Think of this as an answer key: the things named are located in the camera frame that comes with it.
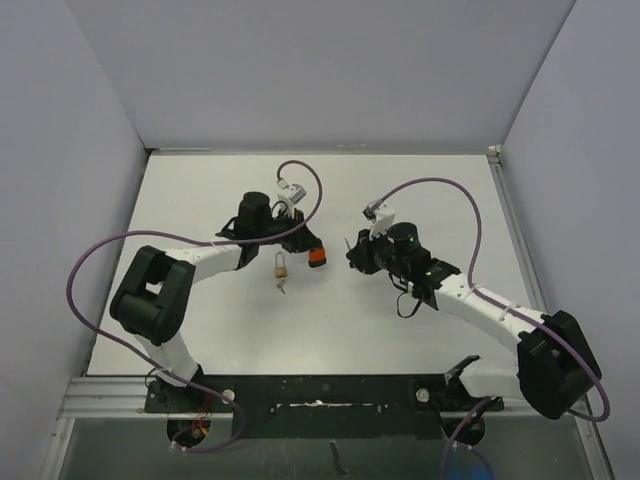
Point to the aluminium frame rail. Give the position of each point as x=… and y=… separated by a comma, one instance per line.
x=97, y=398

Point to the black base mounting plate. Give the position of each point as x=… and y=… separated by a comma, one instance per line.
x=327, y=407

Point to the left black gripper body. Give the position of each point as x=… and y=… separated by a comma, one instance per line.
x=274, y=226

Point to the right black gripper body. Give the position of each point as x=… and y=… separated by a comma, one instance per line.
x=379, y=255

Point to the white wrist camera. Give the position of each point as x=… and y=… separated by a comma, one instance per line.
x=381, y=216
x=290, y=195

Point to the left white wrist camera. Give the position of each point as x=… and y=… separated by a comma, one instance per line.
x=290, y=195

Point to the brass padlock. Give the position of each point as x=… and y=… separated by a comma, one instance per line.
x=280, y=268

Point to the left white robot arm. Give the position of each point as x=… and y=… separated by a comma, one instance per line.
x=151, y=300

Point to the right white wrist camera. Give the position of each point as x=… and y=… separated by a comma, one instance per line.
x=381, y=216

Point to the orange black padlock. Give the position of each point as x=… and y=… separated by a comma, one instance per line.
x=317, y=257

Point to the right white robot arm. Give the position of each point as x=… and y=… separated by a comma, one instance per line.
x=554, y=366

